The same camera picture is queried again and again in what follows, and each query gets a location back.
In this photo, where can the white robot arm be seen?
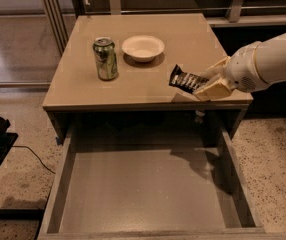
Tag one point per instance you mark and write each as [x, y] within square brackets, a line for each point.
[270, 61]

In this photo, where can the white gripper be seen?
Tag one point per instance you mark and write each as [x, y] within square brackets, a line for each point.
[242, 68]

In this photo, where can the open grey top drawer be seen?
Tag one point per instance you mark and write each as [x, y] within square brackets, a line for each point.
[163, 183]

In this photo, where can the small drawer lock latch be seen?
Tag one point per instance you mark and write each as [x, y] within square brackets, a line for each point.
[199, 116]

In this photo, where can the grey cabinet with countertop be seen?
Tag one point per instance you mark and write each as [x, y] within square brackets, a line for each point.
[189, 43]

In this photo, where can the white paper bowl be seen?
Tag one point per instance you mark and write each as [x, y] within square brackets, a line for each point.
[143, 48]

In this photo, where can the black rxbar chocolate wrapper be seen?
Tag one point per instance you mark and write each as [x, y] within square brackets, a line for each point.
[187, 82]

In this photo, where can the green soda can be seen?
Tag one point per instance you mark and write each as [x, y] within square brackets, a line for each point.
[105, 58]

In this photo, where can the metal railing frame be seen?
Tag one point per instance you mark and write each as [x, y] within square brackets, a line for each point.
[236, 22]

